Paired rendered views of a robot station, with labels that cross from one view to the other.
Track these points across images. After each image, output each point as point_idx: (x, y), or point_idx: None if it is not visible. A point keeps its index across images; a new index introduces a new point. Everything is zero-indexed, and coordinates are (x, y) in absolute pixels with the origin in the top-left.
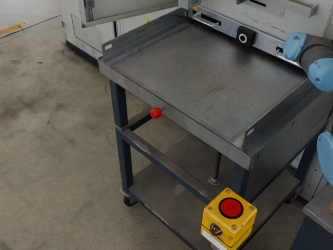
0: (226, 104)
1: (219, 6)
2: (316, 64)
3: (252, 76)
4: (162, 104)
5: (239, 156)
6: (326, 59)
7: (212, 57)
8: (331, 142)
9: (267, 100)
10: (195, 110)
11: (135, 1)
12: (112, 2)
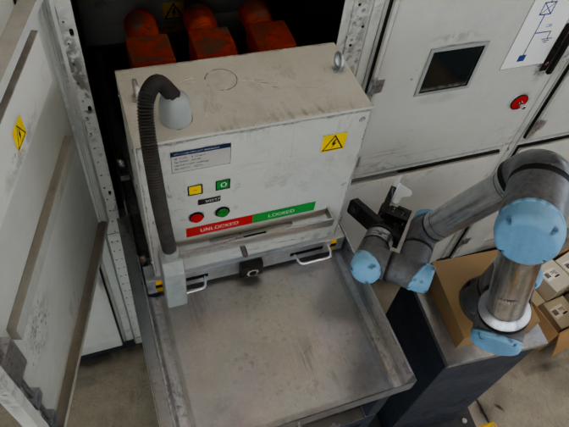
0: (336, 357)
1: (196, 262)
2: (417, 280)
3: (303, 301)
4: (296, 422)
5: (401, 388)
6: (420, 271)
7: (246, 318)
8: (504, 341)
9: (347, 314)
10: (332, 394)
11: (66, 341)
12: (55, 379)
